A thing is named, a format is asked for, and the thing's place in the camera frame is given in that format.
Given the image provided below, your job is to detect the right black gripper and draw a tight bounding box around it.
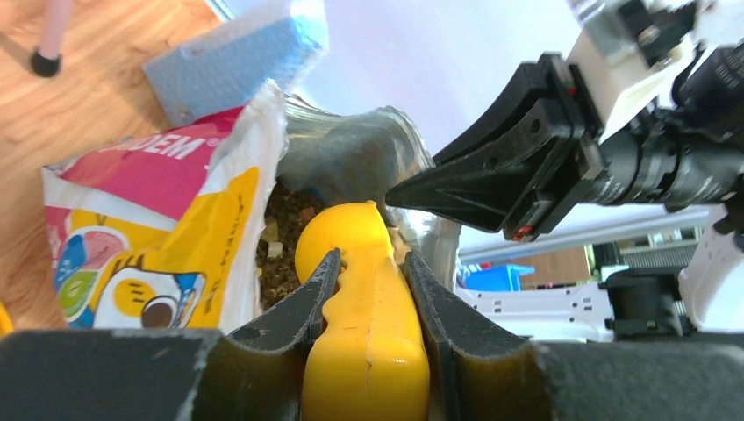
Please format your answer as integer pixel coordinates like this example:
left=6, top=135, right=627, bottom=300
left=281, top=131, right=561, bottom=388
left=384, top=53, right=676, bottom=241

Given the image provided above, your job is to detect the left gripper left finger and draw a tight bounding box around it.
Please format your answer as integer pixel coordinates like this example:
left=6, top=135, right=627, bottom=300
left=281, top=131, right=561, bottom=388
left=1, top=250, right=341, bottom=420

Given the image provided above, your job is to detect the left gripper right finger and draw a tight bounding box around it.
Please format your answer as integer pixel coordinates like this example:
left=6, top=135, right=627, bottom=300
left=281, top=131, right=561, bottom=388
left=404, top=253, right=743, bottom=420

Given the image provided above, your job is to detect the yellow plastic scoop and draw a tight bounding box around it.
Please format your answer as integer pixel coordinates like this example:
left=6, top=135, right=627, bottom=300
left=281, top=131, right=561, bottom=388
left=295, top=202, right=430, bottom=420

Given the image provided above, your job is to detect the pet food bag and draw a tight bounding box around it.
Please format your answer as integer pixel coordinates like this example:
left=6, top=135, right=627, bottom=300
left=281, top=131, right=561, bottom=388
left=41, top=83, right=461, bottom=332

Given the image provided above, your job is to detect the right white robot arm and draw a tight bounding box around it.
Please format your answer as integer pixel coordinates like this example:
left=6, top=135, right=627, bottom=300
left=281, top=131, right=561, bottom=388
left=385, top=46, right=743, bottom=342

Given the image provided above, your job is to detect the pet food kibble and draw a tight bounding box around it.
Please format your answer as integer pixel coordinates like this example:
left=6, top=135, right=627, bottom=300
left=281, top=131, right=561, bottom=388
left=256, top=183, right=324, bottom=310

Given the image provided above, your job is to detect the yellow double pet feeder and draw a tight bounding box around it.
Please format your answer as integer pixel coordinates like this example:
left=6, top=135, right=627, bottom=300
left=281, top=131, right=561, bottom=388
left=0, top=303, right=15, bottom=337

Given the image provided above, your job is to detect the pink music stand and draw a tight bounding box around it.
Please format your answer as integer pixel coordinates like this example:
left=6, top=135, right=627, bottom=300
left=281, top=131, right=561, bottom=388
left=30, top=0, right=74, bottom=78

